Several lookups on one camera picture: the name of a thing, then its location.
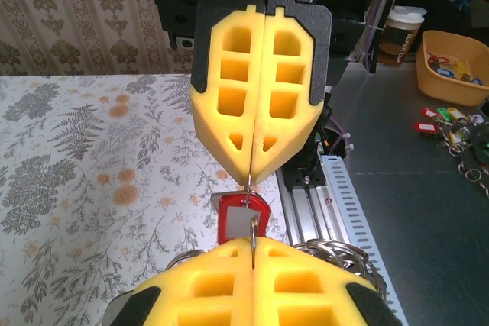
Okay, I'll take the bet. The white slotted cable duct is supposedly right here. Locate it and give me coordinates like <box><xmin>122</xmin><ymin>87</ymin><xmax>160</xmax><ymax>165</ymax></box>
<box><xmin>319</xmin><ymin>153</ymin><xmax>410</xmax><ymax>326</ymax></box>

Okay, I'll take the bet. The metal keyring chain bundle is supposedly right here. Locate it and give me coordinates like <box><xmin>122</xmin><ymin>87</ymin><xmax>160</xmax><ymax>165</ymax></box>
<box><xmin>166</xmin><ymin>214</ymin><xmax>389</xmax><ymax>306</ymax></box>

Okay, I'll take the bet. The orange plastic basket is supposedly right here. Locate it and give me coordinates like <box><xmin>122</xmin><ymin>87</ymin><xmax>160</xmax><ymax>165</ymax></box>
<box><xmin>415</xmin><ymin>29</ymin><xmax>489</xmax><ymax>108</ymax></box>

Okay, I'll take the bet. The loose metal keyring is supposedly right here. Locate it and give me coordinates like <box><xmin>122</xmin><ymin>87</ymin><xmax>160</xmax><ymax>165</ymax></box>
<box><xmin>457</xmin><ymin>160</ymin><xmax>485</xmax><ymax>182</ymax></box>

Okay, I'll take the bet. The yellow tag key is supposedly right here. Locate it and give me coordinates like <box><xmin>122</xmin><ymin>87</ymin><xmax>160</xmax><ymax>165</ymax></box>
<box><xmin>447</xmin><ymin>126</ymin><xmax>471</xmax><ymax>144</ymax></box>
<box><xmin>445</xmin><ymin>106</ymin><xmax>470</xmax><ymax>124</ymax></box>
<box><xmin>450</xmin><ymin>57</ymin><xmax>471</xmax><ymax>75</ymax></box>

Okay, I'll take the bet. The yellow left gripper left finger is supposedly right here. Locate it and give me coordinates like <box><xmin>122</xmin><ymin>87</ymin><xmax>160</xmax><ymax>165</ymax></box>
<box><xmin>102</xmin><ymin>237</ymin><xmax>256</xmax><ymax>326</ymax></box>

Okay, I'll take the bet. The black key fob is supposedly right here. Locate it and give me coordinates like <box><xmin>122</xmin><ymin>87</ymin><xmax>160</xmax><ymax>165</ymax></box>
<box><xmin>468</xmin><ymin>122</ymin><xmax>489</xmax><ymax>169</ymax></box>

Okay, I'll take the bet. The floral patterned table cover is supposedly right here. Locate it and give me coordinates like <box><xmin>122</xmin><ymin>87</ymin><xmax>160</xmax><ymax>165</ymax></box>
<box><xmin>0</xmin><ymin>73</ymin><xmax>291</xmax><ymax>326</ymax></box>

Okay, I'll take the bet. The brown paper coffee cup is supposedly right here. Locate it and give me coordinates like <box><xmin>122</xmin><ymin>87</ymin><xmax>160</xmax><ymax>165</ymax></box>
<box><xmin>377</xmin><ymin>5</ymin><xmax>428</xmax><ymax>67</ymax></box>

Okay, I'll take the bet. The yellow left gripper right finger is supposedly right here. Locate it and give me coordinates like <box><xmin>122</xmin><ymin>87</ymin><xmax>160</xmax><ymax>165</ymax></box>
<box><xmin>251</xmin><ymin>236</ymin><xmax>402</xmax><ymax>326</ymax></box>

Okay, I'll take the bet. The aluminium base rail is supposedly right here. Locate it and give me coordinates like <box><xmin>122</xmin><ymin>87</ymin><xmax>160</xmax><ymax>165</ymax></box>
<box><xmin>277</xmin><ymin>167</ymin><xmax>347</xmax><ymax>250</ymax></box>

